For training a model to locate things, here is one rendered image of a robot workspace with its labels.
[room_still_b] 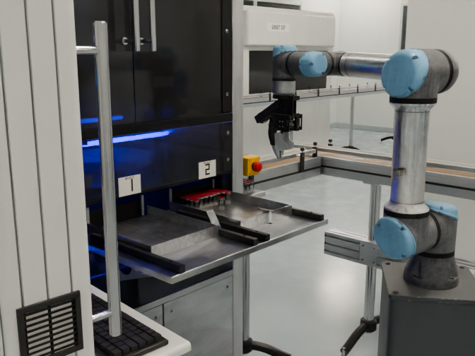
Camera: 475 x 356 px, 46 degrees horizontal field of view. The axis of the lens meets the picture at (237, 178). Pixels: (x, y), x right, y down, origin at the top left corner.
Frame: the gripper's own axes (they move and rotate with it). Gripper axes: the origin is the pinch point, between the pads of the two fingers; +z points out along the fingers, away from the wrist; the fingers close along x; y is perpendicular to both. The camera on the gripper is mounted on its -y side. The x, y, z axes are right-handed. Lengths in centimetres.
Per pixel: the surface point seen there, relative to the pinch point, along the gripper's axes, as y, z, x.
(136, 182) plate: -26.2, 7.0, -38.3
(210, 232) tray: -0.3, 19.5, -31.1
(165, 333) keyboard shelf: 24, 29, -70
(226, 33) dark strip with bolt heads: -26.7, -39.7, 3.7
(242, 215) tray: -9.7, 21.3, -6.4
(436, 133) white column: -7, 9, 144
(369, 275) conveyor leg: -11, 71, 86
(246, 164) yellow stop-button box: -26.7, 9.1, 14.4
